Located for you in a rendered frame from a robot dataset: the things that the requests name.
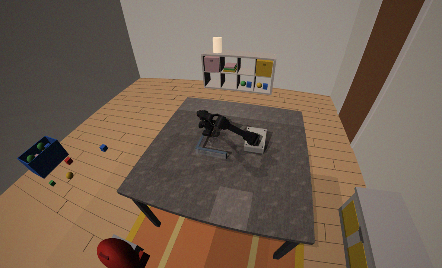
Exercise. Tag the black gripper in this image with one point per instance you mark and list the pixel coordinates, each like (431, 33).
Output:
(209, 128)

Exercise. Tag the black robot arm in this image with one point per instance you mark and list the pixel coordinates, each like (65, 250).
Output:
(223, 123)

